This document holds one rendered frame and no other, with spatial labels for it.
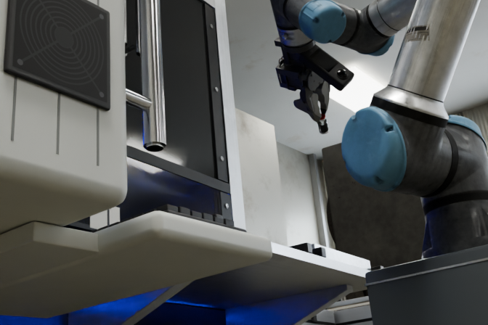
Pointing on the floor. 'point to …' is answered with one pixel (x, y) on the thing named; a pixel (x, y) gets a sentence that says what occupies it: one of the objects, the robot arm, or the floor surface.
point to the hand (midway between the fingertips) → (322, 114)
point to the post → (227, 97)
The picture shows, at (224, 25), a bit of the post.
